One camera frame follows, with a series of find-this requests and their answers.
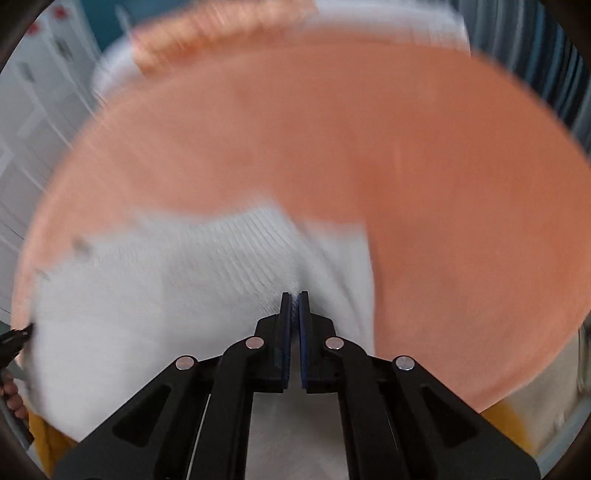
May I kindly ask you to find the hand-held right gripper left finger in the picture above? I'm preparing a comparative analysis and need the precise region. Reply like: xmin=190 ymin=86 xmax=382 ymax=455
xmin=55 ymin=292 xmax=294 ymax=480

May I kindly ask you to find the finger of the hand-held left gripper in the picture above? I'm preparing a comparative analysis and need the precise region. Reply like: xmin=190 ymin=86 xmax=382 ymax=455
xmin=0 ymin=323 xmax=36 ymax=368

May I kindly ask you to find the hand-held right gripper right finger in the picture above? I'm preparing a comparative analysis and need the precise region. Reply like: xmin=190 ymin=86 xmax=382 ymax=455
xmin=298 ymin=291 xmax=541 ymax=480

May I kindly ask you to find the cream sweater with black hearts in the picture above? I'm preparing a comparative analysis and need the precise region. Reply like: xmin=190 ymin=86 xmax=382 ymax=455
xmin=21 ymin=203 xmax=377 ymax=480

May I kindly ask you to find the person's left hand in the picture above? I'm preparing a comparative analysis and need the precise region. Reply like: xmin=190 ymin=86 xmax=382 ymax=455
xmin=0 ymin=369 xmax=27 ymax=420

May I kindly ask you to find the orange plush bed blanket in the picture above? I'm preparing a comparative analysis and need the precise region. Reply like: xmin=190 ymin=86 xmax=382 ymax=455
xmin=11 ymin=41 xmax=591 ymax=416

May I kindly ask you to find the white wardrobe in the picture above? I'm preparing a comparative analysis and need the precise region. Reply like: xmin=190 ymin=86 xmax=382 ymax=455
xmin=0 ymin=0 xmax=102 ymax=315

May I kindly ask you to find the grey bed footboard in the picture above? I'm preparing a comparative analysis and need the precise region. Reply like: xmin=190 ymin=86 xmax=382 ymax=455
xmin=508 ymin=360 xmax=585 ymax=462

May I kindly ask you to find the orange floral satin quilt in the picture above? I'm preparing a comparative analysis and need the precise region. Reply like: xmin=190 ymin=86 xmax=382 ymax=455
xmin=131 ymin=0 xmax=319 ymax=70

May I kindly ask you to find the white duvet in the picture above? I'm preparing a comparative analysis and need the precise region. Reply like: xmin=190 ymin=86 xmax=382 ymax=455
xmin=90 ymin=0 xmax=472 ymax=93

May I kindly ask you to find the grey curtain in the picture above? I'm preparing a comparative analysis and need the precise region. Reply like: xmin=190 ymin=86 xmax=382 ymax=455
xmin=466 ymin=0 xmax=591 ymax=153

